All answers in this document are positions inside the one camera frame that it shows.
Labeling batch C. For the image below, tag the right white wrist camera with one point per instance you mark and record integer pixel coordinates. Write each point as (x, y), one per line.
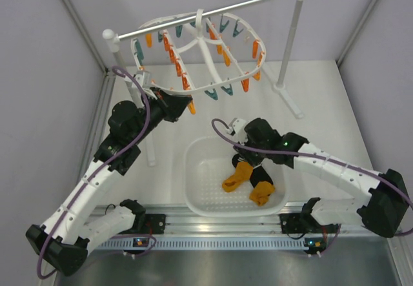
(236, 127)

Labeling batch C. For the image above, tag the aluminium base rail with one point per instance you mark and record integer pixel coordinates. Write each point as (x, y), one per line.
(178, 228)

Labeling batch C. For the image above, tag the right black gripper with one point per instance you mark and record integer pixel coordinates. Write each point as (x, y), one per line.
(253, 161)

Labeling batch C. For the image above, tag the white laundry basket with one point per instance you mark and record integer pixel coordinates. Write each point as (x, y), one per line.
(207, 162)

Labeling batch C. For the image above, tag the orange clothes peg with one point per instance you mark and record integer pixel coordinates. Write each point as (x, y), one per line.
(191, 108)
(245, 84)
(178, 68)
(185, 82)

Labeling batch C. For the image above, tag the teal clothes peg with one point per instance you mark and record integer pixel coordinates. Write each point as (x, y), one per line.
(228, 90)
(212, 94)

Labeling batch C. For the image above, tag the white oval clip hanger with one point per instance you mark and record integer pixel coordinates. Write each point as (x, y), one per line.
(204, 34)

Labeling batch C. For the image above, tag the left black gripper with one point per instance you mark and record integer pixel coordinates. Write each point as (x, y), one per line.
(172, 106)

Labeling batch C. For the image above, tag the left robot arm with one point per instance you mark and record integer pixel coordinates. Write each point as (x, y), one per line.
(66, 238)

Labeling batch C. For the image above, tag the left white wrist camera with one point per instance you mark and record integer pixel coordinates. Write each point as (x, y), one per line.
(144, 79)

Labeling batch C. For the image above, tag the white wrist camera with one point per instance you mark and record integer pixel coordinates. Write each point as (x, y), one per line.
(236, 127)
(144, 79)

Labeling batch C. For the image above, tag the black striped sock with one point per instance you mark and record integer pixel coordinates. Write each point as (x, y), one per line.
(258, 174)

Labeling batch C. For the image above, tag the mustard yellow sock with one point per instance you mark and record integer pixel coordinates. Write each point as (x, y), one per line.
(261, 193)
(243, 172)

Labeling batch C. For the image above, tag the white drying rack stand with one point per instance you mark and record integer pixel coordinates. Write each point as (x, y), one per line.
(237, 39)

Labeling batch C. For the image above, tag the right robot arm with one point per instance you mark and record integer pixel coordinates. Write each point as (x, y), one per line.
(377, 200)

